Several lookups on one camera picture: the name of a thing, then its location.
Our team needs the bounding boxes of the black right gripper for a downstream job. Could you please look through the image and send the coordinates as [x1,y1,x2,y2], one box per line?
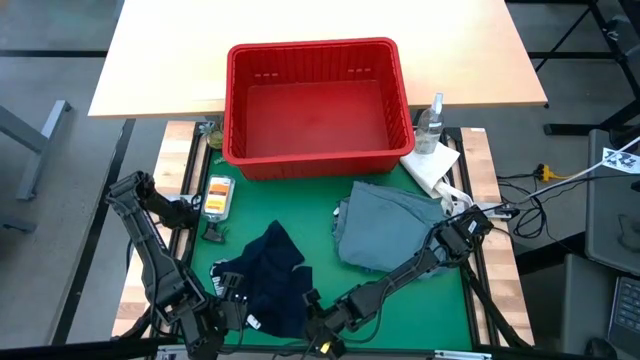
[302,288,364,359]

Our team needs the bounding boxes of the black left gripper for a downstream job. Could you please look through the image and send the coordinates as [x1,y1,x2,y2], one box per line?
[182,272,250,359]

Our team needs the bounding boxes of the dark navy garment white tags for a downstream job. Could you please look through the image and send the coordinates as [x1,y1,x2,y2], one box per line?
[209,219,314,339]

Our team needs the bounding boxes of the grey-blue garment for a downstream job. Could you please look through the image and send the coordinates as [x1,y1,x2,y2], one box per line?
[332,180,449,275]

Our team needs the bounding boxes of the red plastic laundry bin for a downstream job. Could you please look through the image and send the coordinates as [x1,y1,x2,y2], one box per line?
[223,35,416,181]

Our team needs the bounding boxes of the green table mat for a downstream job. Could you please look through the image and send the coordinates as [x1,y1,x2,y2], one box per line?
[178,149,474,351]

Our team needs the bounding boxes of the orange-labelled clear plastic package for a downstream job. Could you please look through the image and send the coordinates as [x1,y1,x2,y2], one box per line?
[202,174,236,225]

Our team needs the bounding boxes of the white tote bag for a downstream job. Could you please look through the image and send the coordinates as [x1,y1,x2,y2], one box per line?
[399,142,474,216]

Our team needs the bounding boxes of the small potted plant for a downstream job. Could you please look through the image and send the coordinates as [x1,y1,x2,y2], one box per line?
[198,119,226,151]

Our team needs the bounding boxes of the clear plastic spray bottle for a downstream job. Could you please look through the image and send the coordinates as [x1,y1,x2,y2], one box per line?
[413,91,445,155]

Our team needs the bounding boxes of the yellow power plug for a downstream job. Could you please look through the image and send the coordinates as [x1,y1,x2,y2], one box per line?
[537,163,570,182]

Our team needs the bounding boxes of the grey metal table leg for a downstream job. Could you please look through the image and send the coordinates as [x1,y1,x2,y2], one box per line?
[0,99,74,202]

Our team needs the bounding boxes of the black computer mouse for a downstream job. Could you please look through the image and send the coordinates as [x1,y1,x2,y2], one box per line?
[584,337,619,360]

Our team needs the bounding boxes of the light wooden table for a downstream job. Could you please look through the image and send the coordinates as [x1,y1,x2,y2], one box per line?
[88,0,549,120]

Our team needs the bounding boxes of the black keyboard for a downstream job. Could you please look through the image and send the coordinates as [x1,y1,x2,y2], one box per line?
[607,275,640,346]

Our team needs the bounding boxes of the grey plastic case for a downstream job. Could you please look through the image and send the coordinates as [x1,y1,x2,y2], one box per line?
[584,128,640,276]

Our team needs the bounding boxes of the black metal desk base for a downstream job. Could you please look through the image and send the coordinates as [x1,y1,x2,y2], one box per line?
[529,0,640,137]

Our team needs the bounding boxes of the black-and-white printed marker tag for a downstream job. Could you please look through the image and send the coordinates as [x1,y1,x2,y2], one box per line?
[601,147,640,175]

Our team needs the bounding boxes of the black cable sleeve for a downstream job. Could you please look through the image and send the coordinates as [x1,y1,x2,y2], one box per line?
[462,264,531,349]
[119,307,154,341]

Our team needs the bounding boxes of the black aluminium table frame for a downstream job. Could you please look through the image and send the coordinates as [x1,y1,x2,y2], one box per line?
[149,119,504,351]

